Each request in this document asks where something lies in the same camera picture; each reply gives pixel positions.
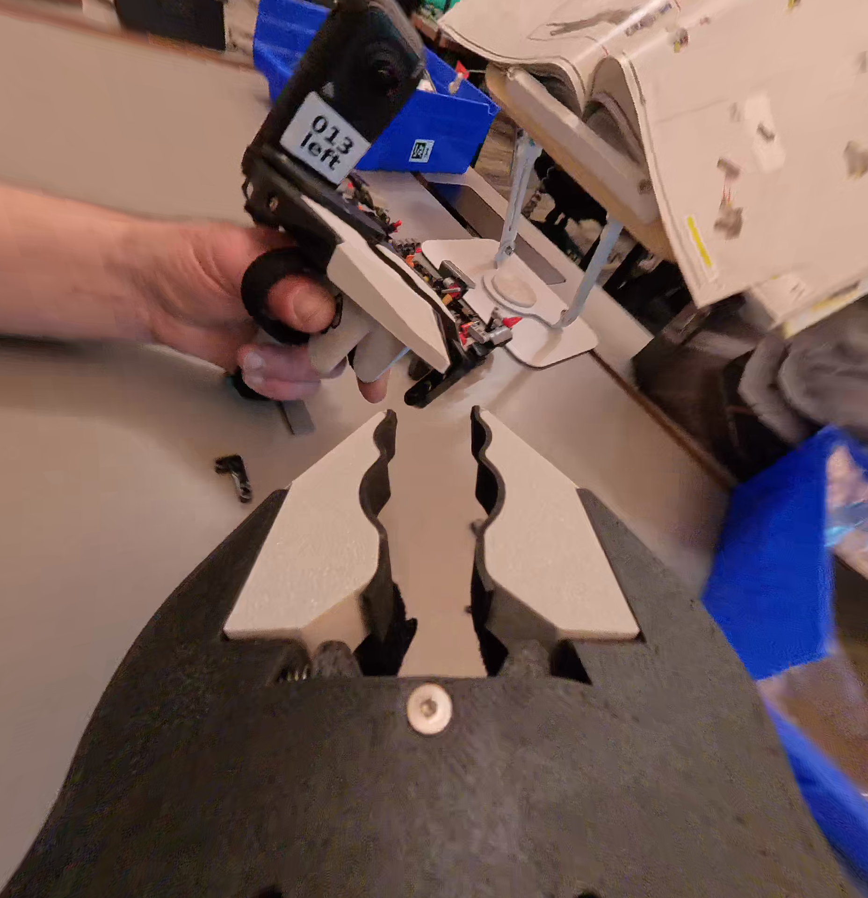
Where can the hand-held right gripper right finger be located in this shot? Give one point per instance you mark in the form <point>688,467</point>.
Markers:
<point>553,561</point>

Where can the labelled blue plastic bin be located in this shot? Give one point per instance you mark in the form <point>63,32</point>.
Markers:
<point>441,133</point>

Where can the open instruction booklet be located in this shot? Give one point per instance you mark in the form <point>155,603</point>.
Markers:
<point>757,140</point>

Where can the dark printed lego box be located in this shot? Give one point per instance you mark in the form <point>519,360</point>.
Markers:
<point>792,379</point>

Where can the person's left hand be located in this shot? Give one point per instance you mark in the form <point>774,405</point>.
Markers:
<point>195,294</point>

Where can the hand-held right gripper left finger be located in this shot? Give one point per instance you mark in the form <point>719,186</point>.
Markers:
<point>308,561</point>

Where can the black case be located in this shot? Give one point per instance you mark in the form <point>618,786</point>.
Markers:
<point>174,21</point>

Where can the partly built lego model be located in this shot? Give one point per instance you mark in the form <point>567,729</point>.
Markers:
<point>486,331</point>

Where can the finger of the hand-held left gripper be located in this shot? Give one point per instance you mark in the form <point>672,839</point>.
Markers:
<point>322,209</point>
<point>385,301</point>

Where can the person's left forearm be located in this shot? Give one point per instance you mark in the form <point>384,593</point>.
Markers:
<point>48,259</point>

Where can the clear plastic parts bags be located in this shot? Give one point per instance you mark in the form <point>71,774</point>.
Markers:
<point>855,505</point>

